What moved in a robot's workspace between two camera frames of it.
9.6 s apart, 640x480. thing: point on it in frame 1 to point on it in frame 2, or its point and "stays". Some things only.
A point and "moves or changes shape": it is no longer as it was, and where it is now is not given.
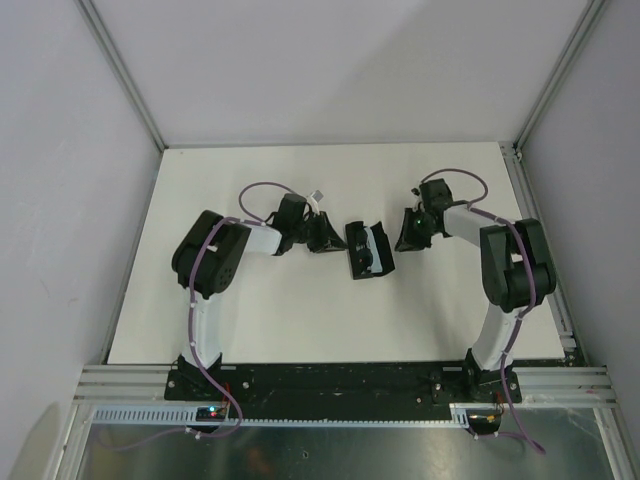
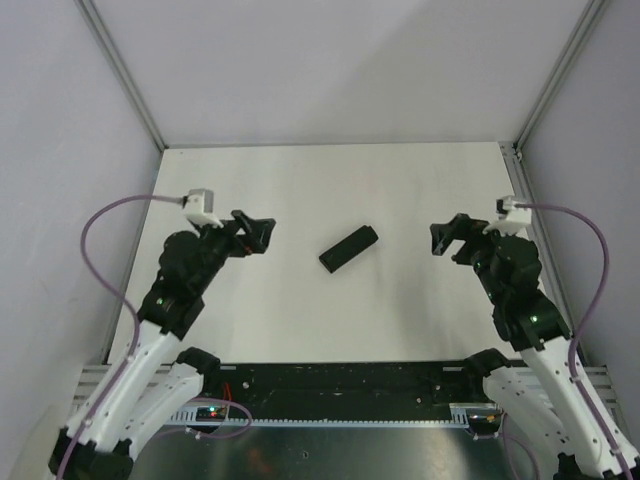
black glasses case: (368, 249) moves or changes shape
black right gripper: (408, 241) to (443, 233)
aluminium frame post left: (112, 46) stays
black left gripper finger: (325, 237) to (242, 221)
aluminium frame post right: (592, 11) stays
